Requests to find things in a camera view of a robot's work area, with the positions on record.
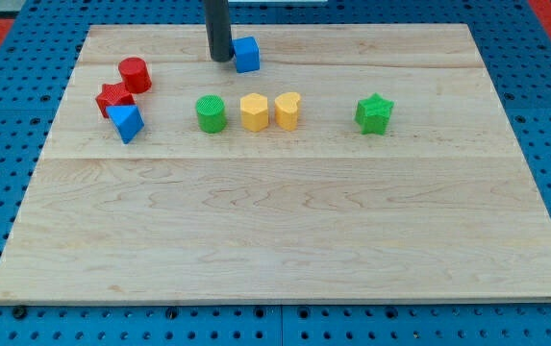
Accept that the blue cube block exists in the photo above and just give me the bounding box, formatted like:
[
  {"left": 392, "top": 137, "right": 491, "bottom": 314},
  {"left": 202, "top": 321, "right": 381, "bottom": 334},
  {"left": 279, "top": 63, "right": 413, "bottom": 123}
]
[{"left": 233, "top": 37, "right": 260, "bottom": 73}]

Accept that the yellow heart block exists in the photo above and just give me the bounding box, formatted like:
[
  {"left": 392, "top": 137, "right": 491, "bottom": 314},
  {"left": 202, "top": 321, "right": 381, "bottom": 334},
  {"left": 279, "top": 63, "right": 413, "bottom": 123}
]
[{"left": 274, "top": 92, "right": 301, "bottom": 131}]

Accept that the yellow hexagon block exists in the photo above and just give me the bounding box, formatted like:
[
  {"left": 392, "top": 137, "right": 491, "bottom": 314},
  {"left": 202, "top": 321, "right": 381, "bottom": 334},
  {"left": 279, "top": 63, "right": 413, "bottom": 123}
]
[{"left": 239, "top": 93, "right": 269, "bottom": 132}]

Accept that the light wooden board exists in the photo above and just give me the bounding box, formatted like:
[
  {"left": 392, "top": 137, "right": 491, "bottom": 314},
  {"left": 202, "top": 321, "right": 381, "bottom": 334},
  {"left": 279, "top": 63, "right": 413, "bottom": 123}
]
[{"left": 0, "top": 24, "right": 551, "bottom": 306}]

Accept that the green cylinder block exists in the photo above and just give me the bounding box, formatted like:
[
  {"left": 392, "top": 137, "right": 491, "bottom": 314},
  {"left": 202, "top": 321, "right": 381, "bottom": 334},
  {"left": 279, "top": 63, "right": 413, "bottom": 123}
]
[{"left": 195, "top": 94, "right": 227, "bottom": 134}]

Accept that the green star block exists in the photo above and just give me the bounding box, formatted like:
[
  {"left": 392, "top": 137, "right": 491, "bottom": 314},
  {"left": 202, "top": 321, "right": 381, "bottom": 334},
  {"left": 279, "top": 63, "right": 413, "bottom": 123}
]
[{"left": 355, "top": 93, "right": 395, "bottom": 136}]

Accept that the blue triangle block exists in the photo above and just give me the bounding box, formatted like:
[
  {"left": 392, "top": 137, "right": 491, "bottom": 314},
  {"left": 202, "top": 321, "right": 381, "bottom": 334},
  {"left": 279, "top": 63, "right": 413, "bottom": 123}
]
[{"left": 106, "top": 105, "right": 144, "bottom": 144}]

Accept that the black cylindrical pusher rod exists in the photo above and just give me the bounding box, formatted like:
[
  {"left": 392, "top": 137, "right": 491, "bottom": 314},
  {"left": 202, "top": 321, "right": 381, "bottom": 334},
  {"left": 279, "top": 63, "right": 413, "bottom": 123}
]
[{"left": 203, "top": 0, "right": 234, "bottom": 62}]

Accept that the red cylinder block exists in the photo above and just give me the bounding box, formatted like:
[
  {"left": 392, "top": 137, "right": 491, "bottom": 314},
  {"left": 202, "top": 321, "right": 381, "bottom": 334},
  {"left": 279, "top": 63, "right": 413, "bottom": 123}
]
[{"left": 117, "top": 57, "right": 152, "bottom": 94}]

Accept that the red star block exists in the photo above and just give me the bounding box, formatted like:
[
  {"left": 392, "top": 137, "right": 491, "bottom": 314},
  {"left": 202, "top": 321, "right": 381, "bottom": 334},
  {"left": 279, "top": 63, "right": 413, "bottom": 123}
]
[{"left": 95, "top": 82, "right": 136, "bottom": 118}]

